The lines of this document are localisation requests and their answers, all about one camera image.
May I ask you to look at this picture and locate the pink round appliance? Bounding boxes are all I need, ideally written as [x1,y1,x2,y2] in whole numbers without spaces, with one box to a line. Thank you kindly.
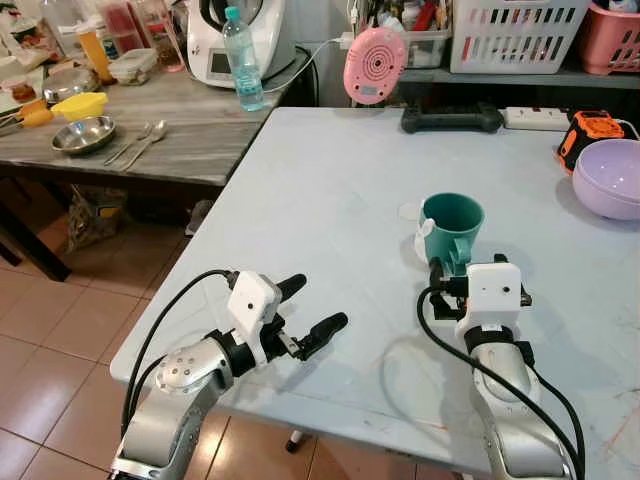
[343,26,409,107]

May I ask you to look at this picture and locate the purple plastic bowl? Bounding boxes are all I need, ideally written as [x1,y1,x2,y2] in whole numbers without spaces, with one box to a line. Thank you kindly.
[570,138,640,222]

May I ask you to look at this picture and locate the grey wood side table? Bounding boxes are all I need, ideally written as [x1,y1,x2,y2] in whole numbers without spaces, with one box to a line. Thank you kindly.
[0,70,313,283]

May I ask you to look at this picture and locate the teal mug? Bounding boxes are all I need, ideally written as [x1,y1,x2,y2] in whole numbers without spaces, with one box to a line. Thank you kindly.
[414,192,487,279]

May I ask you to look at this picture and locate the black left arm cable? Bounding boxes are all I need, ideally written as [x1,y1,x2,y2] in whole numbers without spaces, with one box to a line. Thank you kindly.
[120,268,241,441]

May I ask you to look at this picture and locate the white power strip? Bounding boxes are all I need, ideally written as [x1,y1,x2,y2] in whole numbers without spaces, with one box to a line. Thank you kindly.
[500,105,572,133]

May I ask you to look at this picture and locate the clear plastic water bottle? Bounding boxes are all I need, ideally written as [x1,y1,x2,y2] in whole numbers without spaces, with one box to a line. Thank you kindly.
[222,6,270,113]

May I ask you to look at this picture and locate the clear lidded food container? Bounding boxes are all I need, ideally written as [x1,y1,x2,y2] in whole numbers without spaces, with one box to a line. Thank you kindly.
[108,48,162,87]

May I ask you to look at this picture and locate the red plastic container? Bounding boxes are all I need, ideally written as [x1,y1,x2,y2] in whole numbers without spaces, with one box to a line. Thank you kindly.
[100,0,147,57]

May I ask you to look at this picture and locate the patterned bag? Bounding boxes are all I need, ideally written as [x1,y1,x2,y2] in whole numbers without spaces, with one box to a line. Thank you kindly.
[64,185,130,253]

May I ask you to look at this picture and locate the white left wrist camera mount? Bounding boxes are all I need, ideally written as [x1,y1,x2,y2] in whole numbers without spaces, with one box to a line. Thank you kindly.
[227,270,284,367]

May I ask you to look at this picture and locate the orange bottle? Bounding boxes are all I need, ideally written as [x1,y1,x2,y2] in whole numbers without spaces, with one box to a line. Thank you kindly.
[77,17,117,87]

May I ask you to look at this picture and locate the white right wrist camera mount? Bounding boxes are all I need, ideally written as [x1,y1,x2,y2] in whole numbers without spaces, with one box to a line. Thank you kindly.
[455,261,527,347]

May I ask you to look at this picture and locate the white plastic basket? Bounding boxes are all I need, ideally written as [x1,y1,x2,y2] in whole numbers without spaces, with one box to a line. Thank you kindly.
[448,0,592,76]

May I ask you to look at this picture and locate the steel spoon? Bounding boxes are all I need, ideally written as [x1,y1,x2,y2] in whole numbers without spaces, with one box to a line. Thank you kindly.
[117,119,170,173]
[102,122,154,168]

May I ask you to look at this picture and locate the small steel bowl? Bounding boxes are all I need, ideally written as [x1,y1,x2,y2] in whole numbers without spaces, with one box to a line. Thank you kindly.
[51,115,118,158]

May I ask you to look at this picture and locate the steel pot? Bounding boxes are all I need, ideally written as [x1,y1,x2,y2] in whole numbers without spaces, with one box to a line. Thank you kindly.
[40,65,102,104]

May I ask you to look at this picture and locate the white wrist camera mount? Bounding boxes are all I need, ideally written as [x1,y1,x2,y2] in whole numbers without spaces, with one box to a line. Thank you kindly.
[455,261,527,347]
[227,270,284,367]

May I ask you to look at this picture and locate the white kitchen machine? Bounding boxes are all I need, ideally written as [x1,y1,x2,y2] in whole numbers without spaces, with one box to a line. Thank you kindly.
[186,0,299,90]

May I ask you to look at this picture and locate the orange and black device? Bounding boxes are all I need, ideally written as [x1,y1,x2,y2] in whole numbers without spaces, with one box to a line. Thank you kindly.
[556,109,627,174]

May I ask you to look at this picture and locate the white appliance cable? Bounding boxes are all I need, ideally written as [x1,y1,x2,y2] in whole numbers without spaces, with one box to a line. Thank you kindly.
[264,30,358,97]

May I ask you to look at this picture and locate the clear glass jar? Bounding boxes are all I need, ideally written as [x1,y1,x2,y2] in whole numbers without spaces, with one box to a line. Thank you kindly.
[135,0,187,74]

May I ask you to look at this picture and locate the pink plastic basket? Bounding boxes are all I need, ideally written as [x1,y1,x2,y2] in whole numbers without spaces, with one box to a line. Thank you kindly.
[580,0,640,77]

